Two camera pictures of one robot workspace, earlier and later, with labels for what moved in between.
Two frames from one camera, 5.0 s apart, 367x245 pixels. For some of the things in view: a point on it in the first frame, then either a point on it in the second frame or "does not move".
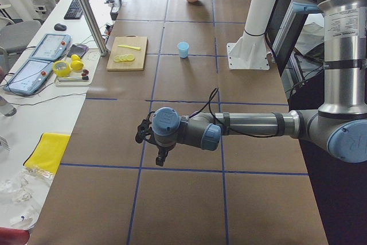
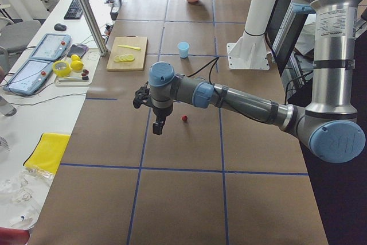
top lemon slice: [131, 58] does not move
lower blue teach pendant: [30, 77] does not move
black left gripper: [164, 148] -> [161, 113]
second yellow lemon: [75, 57] does not move
